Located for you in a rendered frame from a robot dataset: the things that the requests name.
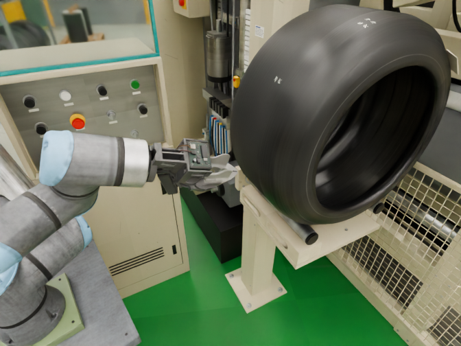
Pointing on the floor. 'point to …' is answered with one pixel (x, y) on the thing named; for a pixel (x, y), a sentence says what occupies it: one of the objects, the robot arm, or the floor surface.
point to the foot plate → (253, 302)
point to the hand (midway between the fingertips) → (230, 172)
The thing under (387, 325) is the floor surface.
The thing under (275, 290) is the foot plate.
